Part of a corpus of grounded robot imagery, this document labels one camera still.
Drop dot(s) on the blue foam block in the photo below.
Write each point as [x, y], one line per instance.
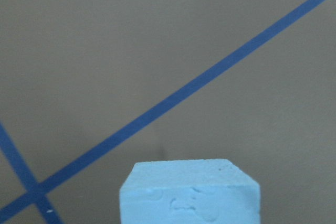
[189, 191]

